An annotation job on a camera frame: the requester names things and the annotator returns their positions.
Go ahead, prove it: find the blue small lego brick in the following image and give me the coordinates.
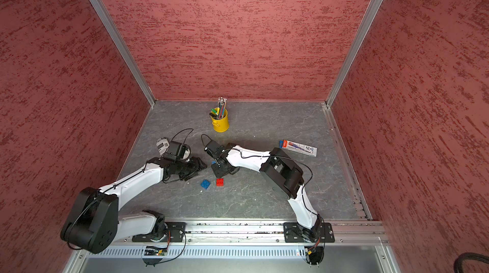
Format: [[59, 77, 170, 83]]
[[201, 180, 211, 190]]

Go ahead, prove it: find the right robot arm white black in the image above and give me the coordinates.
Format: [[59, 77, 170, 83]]
[[204, 140, 323, 242]]

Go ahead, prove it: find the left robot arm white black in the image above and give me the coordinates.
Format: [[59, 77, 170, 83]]
[[60, 157, 207, 254]]

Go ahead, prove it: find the yellow pen cup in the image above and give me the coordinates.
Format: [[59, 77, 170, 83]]
[[210, 109, 229, 133]]

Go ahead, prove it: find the pens bundle in cup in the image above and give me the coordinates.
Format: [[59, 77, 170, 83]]
[[210, 97, 227, 120]]

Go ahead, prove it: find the white blue red flat box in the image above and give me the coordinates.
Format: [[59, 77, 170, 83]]
[[279, 139, 317, 157]]

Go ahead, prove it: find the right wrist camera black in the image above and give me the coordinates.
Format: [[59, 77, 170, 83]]
[[205, 140, 225, 160]]

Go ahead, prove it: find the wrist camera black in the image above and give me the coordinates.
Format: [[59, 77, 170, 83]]
[[205, 140, 225, 160], [162, 141, 191, 162]]

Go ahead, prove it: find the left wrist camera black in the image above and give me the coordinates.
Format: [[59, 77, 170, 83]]
[[162, 141, 191, 162]]

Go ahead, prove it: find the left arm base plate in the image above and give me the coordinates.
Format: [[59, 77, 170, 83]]
[[131, 222, 187, 244]]

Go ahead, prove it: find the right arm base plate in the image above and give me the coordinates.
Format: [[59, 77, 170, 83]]
[[283, 222, 336, 243]]

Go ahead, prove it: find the white slotted cable duct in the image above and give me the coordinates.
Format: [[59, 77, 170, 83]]
[[89, 246, 306, 260]]

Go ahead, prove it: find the aluminium front rail frame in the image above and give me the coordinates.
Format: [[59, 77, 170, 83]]
[[64, 219, 401, 272]]

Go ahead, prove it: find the left aluminium corner post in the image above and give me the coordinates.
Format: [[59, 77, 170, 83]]
[[89, 0, 157, 108]]

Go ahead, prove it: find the aluminium corner post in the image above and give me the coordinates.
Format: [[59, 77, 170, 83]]
[[89, 0, 157, 108], [325, 0, 383, 109]]

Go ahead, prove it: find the right aluminium corner post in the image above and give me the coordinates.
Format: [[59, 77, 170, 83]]
[[325, 0, 383, 109]]

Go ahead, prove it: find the black cable bottom right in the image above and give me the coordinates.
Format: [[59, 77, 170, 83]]
[[453, 252, 489, 273]]

